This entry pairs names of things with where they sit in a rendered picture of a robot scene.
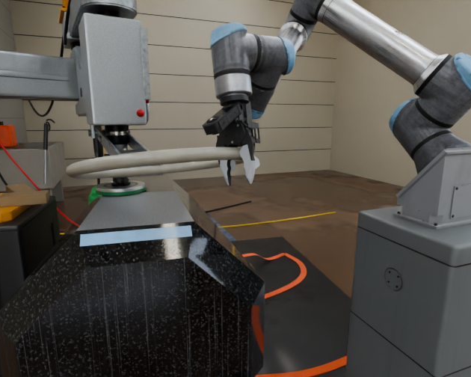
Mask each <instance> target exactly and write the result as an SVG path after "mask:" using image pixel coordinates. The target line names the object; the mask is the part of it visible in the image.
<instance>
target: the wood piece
mask: <svg viewBox="0 0 471 377"><path fill-rule="evenodd" d="M48 201H49V190H43V191H23V192H11V193H4V194H2V195H1V196H0V207H8V206H25V205H35V204H44V203H48Z"/></svg>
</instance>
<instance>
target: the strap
mask: <svg viewBox="0 0 471 377"><path fill-rule="evenodd" d="M253 255H258V254H254V253H250V254H242V256H243V257H248V256H253ZM258 256H259V255H258ZM282 256H287V257H288V258H290V259H292V260H294V261H295V262H296V263H297V264H298V265H299V266H300V268H301V273H300V275H299V277H298V278H297V279H296V280H295V281H293V282H291V283H290V284H288V285H286V286H284V287H282V288H279V289H277V290H275V291H273V292H270V293H267V294H265V299H266V298H269V297H272V296H274V295H277V294H279V293H282V292H284V291H286V290H288V289H291V288H292V287H294V286H296V285H297V284H299V283H300V282H301V281H302V280H303V279H304V278H305V277H306V275H307V269H306V267H305V265H304V264H303V263H302V262H301V261H300V260H299V259H297V258H295V257H293V256H291V255H289V254H287V253H286V254H284V253H281V254H278V255H276V256H274V257H269V258H264V257H263V258H264V259H267V260H274V259H277V258H279V257H282ZM260 257H261V256H260ZM346 361H347V355H346V356H345V357H343V358H340V359H338V360H335V361H332V362H330V363H328V364H324V365H321V366H318V367H313V368H310V369H307V370H300V371H296V372H290V373H275V374H264V375H256V376H255V377H311V376H316V375H320V374H323V373H327V372H330V371H332V370H335V369H338V368H340V367H343V366H345V365H346Z"/></svg>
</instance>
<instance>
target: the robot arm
mask: <svg viewBox="0 0 471 377"><path fill-rule="evenodd" d="M317 22H321V23H323V24H324V25H326V26H327V27H328V28H330V29H331V30H333V31H335V32H336V33H337V34H339V35H340V36H342V37H344V38H345V39H346V40H348V41H349V42H351V43H352V44H354V45H355V46H356V47H358V48H359V49H361V50H363V51H364V52H365V53H367V54H368V55H370V56H372V57H373V58H374V59H375V60H377V61H379V62H380V63H382V64H383V65H384V66H386V67H388V68H389V69H391V70H392V71H393V72H395V73H396V74H398V75H399V76H401V77H402V78H403V79H405V80H407V81H408V82H409V83H411V84H412V85H413V92H414V93H415V94H416V95H417V96H419V98H413V99H410V101H408V100H407V101H405V102H403V103H402V104H401V105H400V106H399V107H398V108H397V109H396V110H395V111H394V112H393V114H392V115H391V117H390V121H389V126H390V129H391V131H392V133H393V135H394V136H395V137H396V138H397V140H398V141H399V142H400V144H401V145H402V146H403V148H404V149H405V150H406V151H407V153H408V154H409V156H410V157H411V158H412V160H413V161H414V162H415V166H416V172H417V174H418V173H419V172H420V171H422V170H423V169H424V168H425V167H426V166H427V165H428V164H429V163H430V162H431V161H432V160H433V159H434V158H435V157H436V156H438V155H439V154H440V153H441V152H442V151H443V150H445V149H449V148H465V147H471V143H469V142H467V141H465V140H463V139H460V138H458V137H456V136H455V135H454V134H453V133H452V131H451V130H450V129H451V128H452V127H453V126H454V125H455V124H456V123H457V122H458V121H459V120H460V119H461V118H462V117H463V116H464V115H465V114H466V113H467V112H468V111H469V110H470V109H471V56H470V55H468V54H464V53H462V52H460V53H458V54H456V55H455V56H454V57H453V56H451V55H450V54H445V55H436V54H435V53H433V52H432V51H431V50H429V49H427V48H425V47H424V46H423V45H421V44H419V43H417V42H416V41H415V40H413V39H411V38H410V37H408V36H407V35H406V34H403V33H402V32H400V31H399V30H398V29H396V28H394V27H392V26H391V25H390V24H388V23H386V22H384V21H383V20H382V19H380V18H378V17H377V16H376V15H374V14H373V13H370V12H369V11H367V10H366V9H365V8H363V7H361V6H359V5H358V4H357V3H355V2H353V1H352V0H294V2H293V4H292V7H291V10H290V11H289V14H288V16H287V17H286V20H285V22H284V23H283V26H282V27H281V29H280V30H279V33H278V36H277V37H272V36H265V35H259V34H247V29H246V27H245V25H243V24H241V23H237V22H232V23H227V24H224V25H221V26H218V27H217V28H216V29H215V30H214V31H212V33H211V36H210V39H211V46H210V49H211V50H212V65H213V73H214V80H215V94H216V98H217V99H219V100H220V104H221V106H224V107H223V108H222V109H221V110H220V111H218V112H217V113H216V114H215V115H213V116H212V117H211V118H209V119H208V120H207V121H206V122H205V123H204V124H203V125H202V126H203V129H204V131H205V133H206V135H217V134H219V135H217V143H216V147H242V148H241V149H240V151H239V154H240V157H241V158H242V159H243V162H244V169H245V176H246V178H247V181H248V182H249V183H250V184H251V183H252V182H253V178H254V174H255V169H257V168H258V167H259V165H260V163H259V160H258V159H257V158H256V157H255V156H254V150H255V142H256V143H257V144H260V136H259V123H255V122H253V121H252V119H258V118H260V117H261V116H262V115H263V114H264V113H265V108H266V106H267V104H268V102H269V101H270V99H271V97H272V96H273V94H274V91H275V89H276V87H277V86H278V84H279V82H280V80H281V79H282V77H283V76H284V75H286V74H289V73H290V72H291V71H292V69H293V67H294V65H295V54H296V52H299V51H301V50H302V49H303V48H304V46H305V45H306V43H307V41H308V39H309V37H310V35H311V33H312V31H313V29H314V27H315V24H316V23H317ZM253 129H254V135H255V136H253ZM256 129H257V130H258V138H256ZM218 164H219V165H220V167H221V172H222V174H223V176H224V179H225V180H226V182H227V185H229V186H231V175H230V172H231V171H233V170H235V168H236V162H235V160H218Z"/></svg>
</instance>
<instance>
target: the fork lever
mask: <svg viewBox="0 0 471 377"><path fill-rule="evenodd" d="M105 135H110V132H106V131H105V130H100V129H99V127H98V126H95V136H96V137H97V138H98V140H99V142H100V143H101V144H102V145H103V147H104V148H105V149H106V150H107V152H108V154H109V155H110V156H113V155H119V154H125V153H137V152H145V151H149V150H148V149H147V148H146V147H145V146H144V145H143V144H142V143H140V142H139V141H138V140H137V139H135V138H134V137H133V136H132V135H130V130H128V132H125V135H128V136H129V143H128V145H129V146H130V147H131V148H132V149H133V150H118V149H117V148H116V147H115V146H114V145H113V144H112V143H111V142H110V141H109V139H108V138H107V137H106V136H105ZM157 175H163V174H149V175H140V176H133V177H148V176H157ZM126 178H130V177H126Z"/></svg>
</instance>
